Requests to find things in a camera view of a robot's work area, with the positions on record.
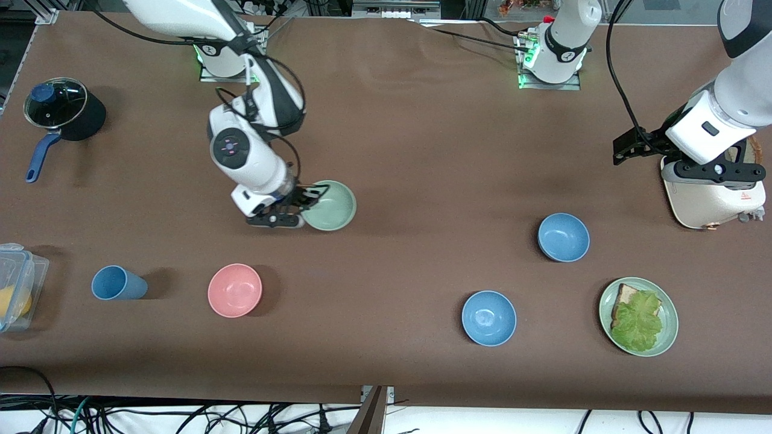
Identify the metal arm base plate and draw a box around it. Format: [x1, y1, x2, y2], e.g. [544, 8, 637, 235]
[199, 23, 266, 84]
[517, 33, 583, 92]

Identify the green plate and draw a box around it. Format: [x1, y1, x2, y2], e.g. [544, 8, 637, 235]
[599, 277, 679, 357]

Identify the clear plastic container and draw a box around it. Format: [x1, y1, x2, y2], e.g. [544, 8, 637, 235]
[0, 243, 50, 333]

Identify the dark table support post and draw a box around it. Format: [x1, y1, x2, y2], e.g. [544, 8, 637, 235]
[347, 386, 396, 434]

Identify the brown table cloth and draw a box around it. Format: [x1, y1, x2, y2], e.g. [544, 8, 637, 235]
[0, 9, 772, 415]

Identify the cream white toaster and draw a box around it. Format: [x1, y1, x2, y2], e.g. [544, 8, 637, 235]
[660, 136, 767, 231]

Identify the glass lid blue knob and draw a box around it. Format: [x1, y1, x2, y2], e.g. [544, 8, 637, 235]
[23, 77, 89, 130]

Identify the black table cable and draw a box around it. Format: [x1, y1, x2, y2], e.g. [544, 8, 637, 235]
[410, 18, 531, 52]

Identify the toast bread slice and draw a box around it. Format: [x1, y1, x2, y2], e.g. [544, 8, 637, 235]
[611, 283, 663, 329]

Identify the blue bowl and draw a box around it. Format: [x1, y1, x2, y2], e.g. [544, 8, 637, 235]
[461, 291, 517, 347]
[537, 213, 591, 263]

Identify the pink bowl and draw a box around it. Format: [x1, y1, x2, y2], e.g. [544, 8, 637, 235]
[207, 263, 264, 318]

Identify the blue cup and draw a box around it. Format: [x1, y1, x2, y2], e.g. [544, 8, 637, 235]
[91, 265, 148, 301]

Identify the green bowl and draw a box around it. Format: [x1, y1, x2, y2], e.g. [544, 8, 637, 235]
[300, 180, 357, 231]

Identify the aluminium frame rail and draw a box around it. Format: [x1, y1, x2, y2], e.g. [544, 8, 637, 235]
[352, 0, 442, 20]

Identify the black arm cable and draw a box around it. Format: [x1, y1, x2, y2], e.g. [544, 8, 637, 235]
[606, 0, 652, 145]
[214, 51, 308, 181]

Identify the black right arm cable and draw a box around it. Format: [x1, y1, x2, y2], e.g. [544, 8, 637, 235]
[214, 51, 308, 181]

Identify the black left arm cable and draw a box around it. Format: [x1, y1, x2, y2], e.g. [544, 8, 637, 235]
[606, 0, 652, 145]

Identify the yellow fruit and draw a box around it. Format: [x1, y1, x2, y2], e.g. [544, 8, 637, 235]
[0, 286, 32, 320]

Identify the green lettuce leaf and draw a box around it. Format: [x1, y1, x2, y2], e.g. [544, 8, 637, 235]
[610, 291, 664, 353]

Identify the black pot blue handle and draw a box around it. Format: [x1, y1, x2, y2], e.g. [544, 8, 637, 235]
[24, 81, 108, 184]

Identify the teal floor cable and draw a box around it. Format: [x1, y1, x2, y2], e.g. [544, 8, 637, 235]
[69, 397, 92, 434]

